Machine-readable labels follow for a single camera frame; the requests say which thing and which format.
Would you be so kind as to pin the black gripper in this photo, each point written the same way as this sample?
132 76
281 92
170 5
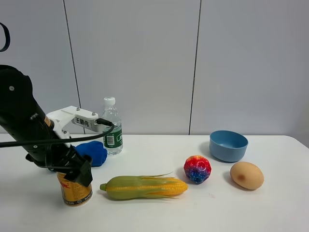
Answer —
62 159

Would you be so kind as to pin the gold red drink can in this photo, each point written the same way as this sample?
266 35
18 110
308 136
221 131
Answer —
74 194

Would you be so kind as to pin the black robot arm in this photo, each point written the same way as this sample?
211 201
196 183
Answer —
24 120

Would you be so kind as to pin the blue rolled cloth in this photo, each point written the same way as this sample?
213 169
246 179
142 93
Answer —
95 150

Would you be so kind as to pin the clear water bottle green label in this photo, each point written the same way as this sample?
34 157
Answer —
113 142

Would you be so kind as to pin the yellow toy corn cob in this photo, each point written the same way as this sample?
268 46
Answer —
129 187

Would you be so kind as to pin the rainbow speckled faceted ball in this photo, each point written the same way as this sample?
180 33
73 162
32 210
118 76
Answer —
197 168

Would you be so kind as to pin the blue plastic bowl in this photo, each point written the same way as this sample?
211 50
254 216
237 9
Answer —
227 146

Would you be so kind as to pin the tan egg-shaped potato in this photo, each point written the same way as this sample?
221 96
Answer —
247 175

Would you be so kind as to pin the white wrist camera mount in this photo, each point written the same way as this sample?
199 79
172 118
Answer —
80 117

